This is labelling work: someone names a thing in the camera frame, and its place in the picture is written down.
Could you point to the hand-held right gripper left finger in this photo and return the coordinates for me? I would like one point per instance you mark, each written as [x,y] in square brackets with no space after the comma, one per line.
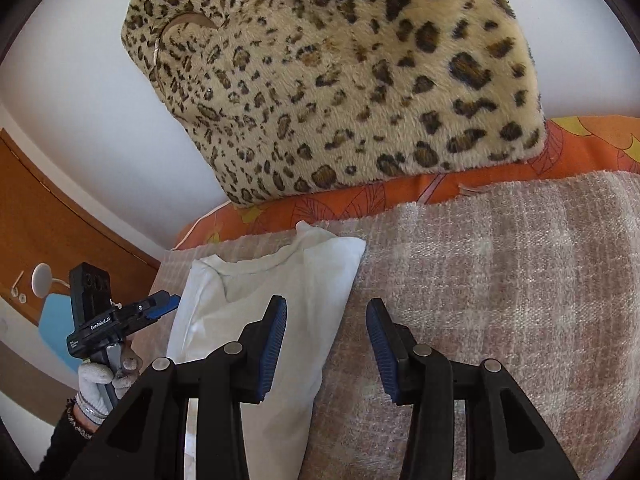
[272,350]

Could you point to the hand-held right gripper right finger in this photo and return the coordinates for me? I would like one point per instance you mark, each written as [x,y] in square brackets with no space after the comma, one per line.
[382,355]

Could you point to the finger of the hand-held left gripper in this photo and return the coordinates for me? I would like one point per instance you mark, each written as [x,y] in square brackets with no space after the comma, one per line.
[162,306]

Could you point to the white t-shirt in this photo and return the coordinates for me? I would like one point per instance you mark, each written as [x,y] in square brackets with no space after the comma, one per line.
[295,300]

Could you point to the person's left forearm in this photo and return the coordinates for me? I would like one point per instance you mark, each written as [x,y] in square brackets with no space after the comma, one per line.
[62,450]

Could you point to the person's left hand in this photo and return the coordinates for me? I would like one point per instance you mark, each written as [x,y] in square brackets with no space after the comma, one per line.
[97,382]

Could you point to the white clip-on desk lamp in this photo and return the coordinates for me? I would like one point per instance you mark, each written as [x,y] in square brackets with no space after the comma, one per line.
[41,280]

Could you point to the small white door fitting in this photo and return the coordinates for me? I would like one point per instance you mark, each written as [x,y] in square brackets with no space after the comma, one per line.
[19,286]

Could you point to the wooden door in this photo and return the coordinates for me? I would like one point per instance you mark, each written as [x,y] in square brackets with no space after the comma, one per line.
[60,225]

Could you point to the beige plaid blanket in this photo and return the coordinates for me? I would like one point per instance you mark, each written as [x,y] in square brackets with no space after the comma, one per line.
[500,280]

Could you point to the leopard print cushion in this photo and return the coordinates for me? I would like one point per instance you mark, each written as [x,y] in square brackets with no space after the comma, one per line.
[350,75]

